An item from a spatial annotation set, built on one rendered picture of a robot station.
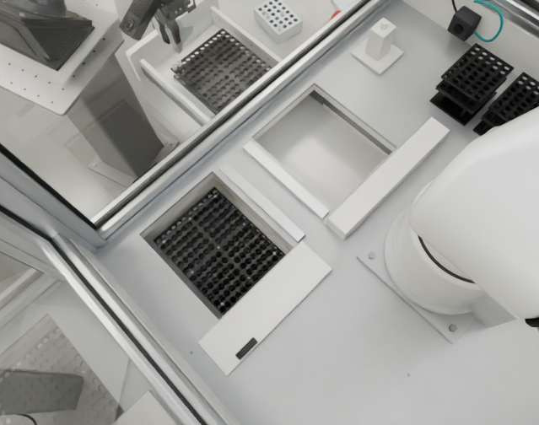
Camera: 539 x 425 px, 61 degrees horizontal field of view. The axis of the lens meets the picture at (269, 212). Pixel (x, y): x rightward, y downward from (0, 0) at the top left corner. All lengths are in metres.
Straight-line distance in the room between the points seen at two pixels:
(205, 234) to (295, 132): 0.36
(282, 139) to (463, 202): 0.82
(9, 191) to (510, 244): 0.62
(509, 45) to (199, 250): 0.80
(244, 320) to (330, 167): 0.44
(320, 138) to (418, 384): 0.60
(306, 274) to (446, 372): 0.30
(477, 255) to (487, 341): 0.57
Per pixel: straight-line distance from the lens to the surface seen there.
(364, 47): 1.15
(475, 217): 0.36
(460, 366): 0.91
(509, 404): 0.94
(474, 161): 0.37
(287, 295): 0.87
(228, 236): 0.96
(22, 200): 0.75
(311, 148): 1.13
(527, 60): 1.17
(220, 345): 0.86
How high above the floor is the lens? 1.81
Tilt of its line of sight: 68 degrees down
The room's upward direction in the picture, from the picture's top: 7 degrees counter-clockwise
